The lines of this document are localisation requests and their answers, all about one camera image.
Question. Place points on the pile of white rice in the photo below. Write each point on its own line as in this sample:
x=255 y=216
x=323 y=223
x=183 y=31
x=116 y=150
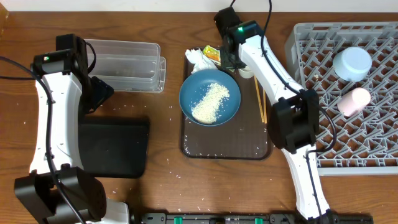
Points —
x=206 y=110

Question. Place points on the light blue bowl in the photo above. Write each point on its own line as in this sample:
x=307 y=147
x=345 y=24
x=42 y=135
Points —
x=352 y=64

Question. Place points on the clear plastic bin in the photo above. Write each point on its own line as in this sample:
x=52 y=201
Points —
x=111 y=55

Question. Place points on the pink cup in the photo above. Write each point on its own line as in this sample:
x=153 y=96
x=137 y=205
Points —
x=354 y=101

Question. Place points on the right wooden chopstick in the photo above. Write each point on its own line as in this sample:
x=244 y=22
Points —
x=264 y=106

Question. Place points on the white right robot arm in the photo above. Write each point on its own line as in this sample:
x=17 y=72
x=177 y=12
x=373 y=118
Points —
x=293 y=113

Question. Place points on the yellow green snack wrapper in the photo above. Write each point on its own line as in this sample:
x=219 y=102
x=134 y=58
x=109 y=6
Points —
x=212 y=54

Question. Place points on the wooden chopstick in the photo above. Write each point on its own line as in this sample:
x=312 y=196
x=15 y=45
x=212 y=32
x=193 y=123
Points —
x=264 y=106
x=259 y=100

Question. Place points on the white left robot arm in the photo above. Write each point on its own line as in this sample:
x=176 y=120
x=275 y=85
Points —
x=57 y=189

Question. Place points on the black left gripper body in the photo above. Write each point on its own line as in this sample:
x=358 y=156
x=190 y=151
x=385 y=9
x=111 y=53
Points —
x=95 y=93

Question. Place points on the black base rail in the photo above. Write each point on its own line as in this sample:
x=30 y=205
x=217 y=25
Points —
x=276 y=218

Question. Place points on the left wooden chopstick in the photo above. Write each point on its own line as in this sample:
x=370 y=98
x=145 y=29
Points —
x=259 y=100

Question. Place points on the black flat bin tray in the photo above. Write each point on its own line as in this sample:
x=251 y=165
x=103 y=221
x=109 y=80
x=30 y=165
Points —
x=114 y=148

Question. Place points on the crumpled white tissue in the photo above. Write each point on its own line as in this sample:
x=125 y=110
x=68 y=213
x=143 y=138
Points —
x=199 y=60

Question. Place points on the grey dishwasher rack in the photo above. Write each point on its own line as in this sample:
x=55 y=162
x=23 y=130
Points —
x=367 y=141

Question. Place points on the cream white cup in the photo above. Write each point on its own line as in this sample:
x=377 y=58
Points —
x=246 y=72

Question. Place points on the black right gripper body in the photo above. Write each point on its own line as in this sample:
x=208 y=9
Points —
x=233 y=62

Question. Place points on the clear plastic bin lid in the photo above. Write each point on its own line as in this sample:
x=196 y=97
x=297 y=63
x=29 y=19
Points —
x=143 y=75

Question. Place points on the dark blue plate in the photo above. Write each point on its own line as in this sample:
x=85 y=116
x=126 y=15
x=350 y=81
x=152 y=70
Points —
x=195 y=86

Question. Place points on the dark brown serving tray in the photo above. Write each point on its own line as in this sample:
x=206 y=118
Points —
x=244 y=136

